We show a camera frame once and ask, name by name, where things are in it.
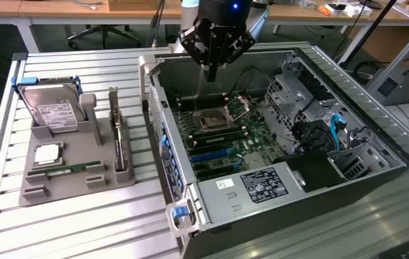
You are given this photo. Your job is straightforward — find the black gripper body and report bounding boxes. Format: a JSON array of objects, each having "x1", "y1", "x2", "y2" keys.
[{"x1": 194, "y1": 0, "x2": 253, "y2": 34}]

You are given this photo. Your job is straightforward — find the low-profile Nvidia graphics card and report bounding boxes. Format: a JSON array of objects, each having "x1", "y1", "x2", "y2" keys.
[{"x1": 109, "y1": 86, "x2": 129, "y2": 173}]

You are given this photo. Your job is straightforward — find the wooden box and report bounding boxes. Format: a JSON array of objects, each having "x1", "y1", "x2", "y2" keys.
[{"x1": 109, "y1": 0, "x2": 162, "y2": 11}]

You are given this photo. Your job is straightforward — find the thin metal locking lever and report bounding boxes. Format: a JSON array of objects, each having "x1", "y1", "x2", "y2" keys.
[{"x1": 193, "y1": 90, "x2": 202, "y2": 117}]

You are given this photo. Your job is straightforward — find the perforated metal drive cage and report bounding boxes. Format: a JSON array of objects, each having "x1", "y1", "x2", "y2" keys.
[{"x1": 265, "y1": 53, "x2": 340, "y2": 129}]

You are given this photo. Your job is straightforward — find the metal socket cover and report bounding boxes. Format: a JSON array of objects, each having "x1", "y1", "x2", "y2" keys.
[{"x1": 225, "y1": 96, "x2": 252, "y2": 121}]

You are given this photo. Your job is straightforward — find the black office chair base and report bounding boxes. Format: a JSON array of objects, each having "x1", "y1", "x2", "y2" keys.
[{"x1": 67, "y1": 24, "x2": 144, "y2": 50}]

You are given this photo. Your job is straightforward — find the CPU socket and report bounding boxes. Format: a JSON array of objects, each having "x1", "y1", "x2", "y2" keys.
[{"x1": 196, "y1": 109, "x2": 229, "y2": 133}]

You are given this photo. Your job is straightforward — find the white device box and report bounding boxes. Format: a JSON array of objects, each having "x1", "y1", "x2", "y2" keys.
[{"x1": 325, "y1": 2, "x2": 375, "y2": 18}]

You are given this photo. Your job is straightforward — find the green motherboard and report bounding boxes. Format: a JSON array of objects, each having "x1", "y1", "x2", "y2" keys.
[{"x1": 170, "y1": 91, "x2": 288, "y2": 181}]

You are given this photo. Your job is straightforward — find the RAM stick with white label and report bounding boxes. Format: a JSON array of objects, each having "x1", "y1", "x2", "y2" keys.
[{"x1": 192, "y1": 131, "x2": 248, "y2": 146}]

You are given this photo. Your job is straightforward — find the black tripod pole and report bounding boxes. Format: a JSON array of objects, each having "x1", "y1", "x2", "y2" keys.
[{"x1": 339, "y1": 0, "x2": 399, "y2": 68}]

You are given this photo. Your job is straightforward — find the blue expansion slot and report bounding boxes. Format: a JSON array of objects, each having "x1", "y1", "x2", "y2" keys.
[{"x1": 190, "y1": 149, "x2": 236, "y2": 163}]

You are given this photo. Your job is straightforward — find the silver chipset heatsink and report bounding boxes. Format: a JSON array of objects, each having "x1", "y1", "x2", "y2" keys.
[{"x1": 244, "y1": 153, "x2": 269, "y2": 168}]

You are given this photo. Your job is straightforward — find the long black expansion slot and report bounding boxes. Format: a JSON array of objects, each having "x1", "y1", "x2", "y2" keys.
[
  {"x1": 197, "y1": 169, "x2": 238, "y2": 181},
  {"x1": 193, "y1": 162, "x2": 236, "y2": 173}
]

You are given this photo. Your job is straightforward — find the hard disk in blue carrier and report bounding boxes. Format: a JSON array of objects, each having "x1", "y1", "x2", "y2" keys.
[{"x1": 11, "y1": 76, "x2": 86, "y2": 134}]

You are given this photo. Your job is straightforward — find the metal disk bay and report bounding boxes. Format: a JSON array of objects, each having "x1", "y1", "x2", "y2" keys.
[{"x1": 328, "y1": 142, "x2": 407, "y2": 182}]

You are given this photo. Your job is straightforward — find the silver CPU chip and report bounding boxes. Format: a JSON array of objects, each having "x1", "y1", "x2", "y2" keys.
[{"x1": 34, "y1": 144, "x2": 62, "y2": 165}]

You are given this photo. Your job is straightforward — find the green RAM stick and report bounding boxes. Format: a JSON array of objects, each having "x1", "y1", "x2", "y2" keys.
[{"x1": 27, "y1": 161, "x2": 103, "y2": 176}]

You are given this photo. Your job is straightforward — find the grey power supply unit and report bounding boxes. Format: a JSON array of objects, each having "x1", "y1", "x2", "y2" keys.
[{"x1": 197, "y1": 161, "x2": 309, "y2": 225}]

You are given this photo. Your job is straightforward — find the grey plastic parts rack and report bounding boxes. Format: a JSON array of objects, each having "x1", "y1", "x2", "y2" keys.
[{"x1": 19, "y1": 93, "x2": 137, "y2": 207}]

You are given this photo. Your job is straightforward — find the open black PC case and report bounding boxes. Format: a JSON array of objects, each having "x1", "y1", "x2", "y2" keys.
[{"x1": 138, "y1": 47, "x2": 409, "y2": 259}]

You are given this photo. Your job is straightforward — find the black hanging cable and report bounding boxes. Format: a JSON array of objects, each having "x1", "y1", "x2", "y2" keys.
[{"x1": 146, "y1": 0, "x2": 166, "y2": 48}]

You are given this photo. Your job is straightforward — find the wooden desk with white frame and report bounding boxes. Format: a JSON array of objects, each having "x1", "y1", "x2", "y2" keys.
[
  {"x1": 0, "y1": 0, "x2": 184, "y2": 53},
  {"x1": 267, "y1": 0, "x2": 409, "y2": 65}
]

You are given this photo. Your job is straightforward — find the white cable with plug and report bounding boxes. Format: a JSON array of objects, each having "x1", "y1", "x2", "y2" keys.
[{"x1": 73, "y1": 0, "x2": 105, "y2": 10}]

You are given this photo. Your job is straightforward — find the black wire bundle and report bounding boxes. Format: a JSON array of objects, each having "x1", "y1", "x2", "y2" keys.
[{"x1": 293, "y1": 120, "x2": 336, "y2": 155}]

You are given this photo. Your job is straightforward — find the blue SATA wire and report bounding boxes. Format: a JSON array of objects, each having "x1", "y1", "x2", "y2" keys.
[{"x1": 331, "y1": 113, "x2": 347, "y2": 152}]

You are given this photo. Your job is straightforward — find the aluminium profile frame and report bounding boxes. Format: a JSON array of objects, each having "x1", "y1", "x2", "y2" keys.
[{"x1": 365, "y1": 30, "x2": 409, "y2": 90}]

